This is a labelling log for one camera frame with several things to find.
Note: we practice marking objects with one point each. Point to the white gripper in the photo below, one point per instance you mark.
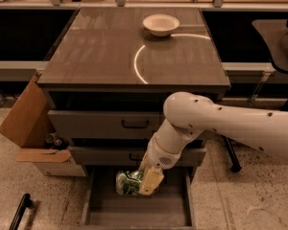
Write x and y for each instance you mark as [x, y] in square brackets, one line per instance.
[157, 156]

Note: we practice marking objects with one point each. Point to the green soda can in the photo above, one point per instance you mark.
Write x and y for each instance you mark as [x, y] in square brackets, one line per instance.
[128, 182]

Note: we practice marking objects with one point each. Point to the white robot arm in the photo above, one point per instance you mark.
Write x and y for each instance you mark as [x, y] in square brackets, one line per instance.
[187, 116]

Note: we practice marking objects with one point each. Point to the open grey bottom drawer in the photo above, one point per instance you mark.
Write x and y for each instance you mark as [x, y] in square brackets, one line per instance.
[170, 208]

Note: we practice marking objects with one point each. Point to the grey middle drawer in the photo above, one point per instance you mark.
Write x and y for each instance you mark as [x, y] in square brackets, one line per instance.
[128, 157]

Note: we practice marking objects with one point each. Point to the grey top drawer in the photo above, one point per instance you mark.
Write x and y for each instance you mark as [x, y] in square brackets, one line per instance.
[121, 125]

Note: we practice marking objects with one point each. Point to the grey drawer cabinet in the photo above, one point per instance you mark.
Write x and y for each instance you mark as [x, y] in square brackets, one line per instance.
[107, 49]

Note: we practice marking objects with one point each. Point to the black stand leg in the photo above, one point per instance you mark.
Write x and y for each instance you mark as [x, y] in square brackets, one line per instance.
[236, 167]

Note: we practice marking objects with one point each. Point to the cans inside cardboard box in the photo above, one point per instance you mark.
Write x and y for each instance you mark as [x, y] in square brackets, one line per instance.
[53, 141]

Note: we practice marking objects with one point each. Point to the black bar lower left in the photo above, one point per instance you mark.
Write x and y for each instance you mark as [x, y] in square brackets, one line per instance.
[25, 203]

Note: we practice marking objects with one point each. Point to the brown cardboard box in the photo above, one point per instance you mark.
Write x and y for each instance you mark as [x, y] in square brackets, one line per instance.
[27, 124]

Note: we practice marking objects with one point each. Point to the white ceramic bowl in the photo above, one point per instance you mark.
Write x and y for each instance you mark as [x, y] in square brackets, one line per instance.
[161, 24]

